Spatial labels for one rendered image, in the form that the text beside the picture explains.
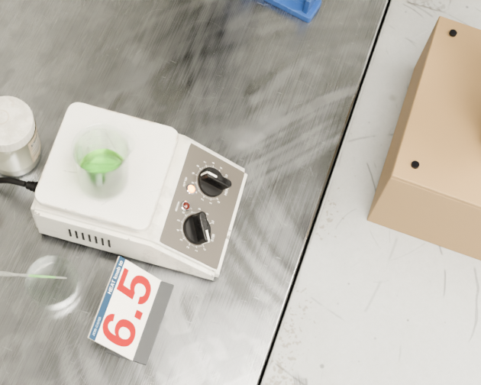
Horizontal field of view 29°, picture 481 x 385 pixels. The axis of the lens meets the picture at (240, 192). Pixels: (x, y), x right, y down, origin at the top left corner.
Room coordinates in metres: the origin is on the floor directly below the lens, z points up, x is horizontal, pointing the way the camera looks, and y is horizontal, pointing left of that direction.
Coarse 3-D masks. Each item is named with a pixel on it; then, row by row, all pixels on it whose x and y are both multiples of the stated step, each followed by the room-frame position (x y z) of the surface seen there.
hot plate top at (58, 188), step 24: (72, 120) 0.43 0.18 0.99; (96, 120) 0.43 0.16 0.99; (120, 120) 0.44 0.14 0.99; (144, 120) 0.44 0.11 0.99; (144, 144) 0.41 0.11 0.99; (168, 144) 0.42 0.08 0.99; (48, 168) 0.37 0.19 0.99; (72, 168) 0.37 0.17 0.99; (144, 168) 0.39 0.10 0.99; (168, 168) 0.39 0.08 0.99; (48, 192) 0.34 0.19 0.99; (72, 192) 0.35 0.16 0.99; (144, 192) 0.36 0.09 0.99; (96, 216) 0.33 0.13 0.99; (120, 216) 0.33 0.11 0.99; (144, 216) 0.34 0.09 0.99
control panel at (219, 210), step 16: (192, 144) 0.44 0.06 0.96; (192, 160) 0.42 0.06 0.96; (208, 160) 0.43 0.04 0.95; (192, 176) 0.40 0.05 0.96; (224, 176) 0.42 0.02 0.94; (240, 176) 0.43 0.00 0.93; (176, 192) 0.38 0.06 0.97; (192, 192) 0.39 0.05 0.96; (224, 192) 0.40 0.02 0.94; (176, 208) 0.36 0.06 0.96; (192, 208) 0.37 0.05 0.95; (208, 208) 0.38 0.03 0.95; (224, 208) 0.39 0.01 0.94; (176, 224) 0.35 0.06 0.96; (224, 224) 0.37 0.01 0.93; (160, 240) 0.32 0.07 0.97; (176, 240) 0.33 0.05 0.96; (224, 240) 0.35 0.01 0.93; (192, 256) 0.32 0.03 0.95; (208, 256) 0.33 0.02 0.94
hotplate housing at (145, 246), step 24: (240, 168) 0.44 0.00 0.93; (168, 192) 0.38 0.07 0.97; (240, 192) 0.41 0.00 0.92; (48, 216) 0.33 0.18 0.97; (72, 216) 0.33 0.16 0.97; (72, 240) 0.32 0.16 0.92; (96, 240) 0.32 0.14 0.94; (120, 240) 0.32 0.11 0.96; (144, 240) 0.32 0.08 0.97; (168, 264) 0.31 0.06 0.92; (192, 264) 0.32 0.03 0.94
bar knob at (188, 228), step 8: (192, 216) 0.36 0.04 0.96; (200, 216) 0.36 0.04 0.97; (184, 224) 0.35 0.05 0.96; (192, 224) 0.35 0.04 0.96; (200, 224) 0.35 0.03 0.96; (208, 224) 0.36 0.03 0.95; (184, 232) 0.34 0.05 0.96; (192, 232) 0.34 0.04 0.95; (200, 232) 0.34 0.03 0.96; (208, 232) 0.35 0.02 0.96; (192, 240) 0.34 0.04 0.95; (200, 240) 0.34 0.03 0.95; (208, 240) 0.34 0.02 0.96
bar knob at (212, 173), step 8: (208, 168) 0.42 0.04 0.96; (200, 176) 0.41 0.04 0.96; (208, 176) 0.40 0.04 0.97; (216, 176) 0.41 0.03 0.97; (200, 184) 0.40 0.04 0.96; (208, 184) 0.40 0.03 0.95; (216, 184) 0.40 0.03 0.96; (224, 184) 0.40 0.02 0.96; (208, 192) 0.39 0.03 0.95; (216, 192) 0.40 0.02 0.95
